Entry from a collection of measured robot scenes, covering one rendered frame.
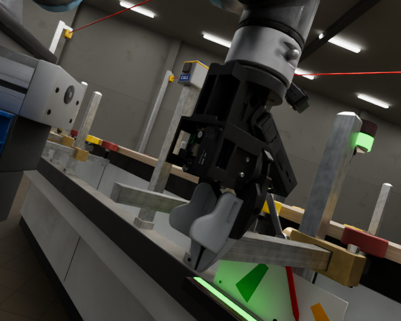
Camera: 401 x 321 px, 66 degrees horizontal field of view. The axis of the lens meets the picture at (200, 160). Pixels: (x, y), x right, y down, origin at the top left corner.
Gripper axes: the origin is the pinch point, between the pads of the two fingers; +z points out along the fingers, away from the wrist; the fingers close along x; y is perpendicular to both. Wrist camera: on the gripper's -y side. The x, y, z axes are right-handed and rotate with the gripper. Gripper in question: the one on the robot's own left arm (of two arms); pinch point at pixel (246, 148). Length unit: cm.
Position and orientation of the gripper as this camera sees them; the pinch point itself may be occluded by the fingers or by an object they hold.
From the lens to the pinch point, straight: 62.8
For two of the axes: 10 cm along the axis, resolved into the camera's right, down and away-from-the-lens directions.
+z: -3.4, 9.4, -0.2
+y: -8.2, -2.9, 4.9
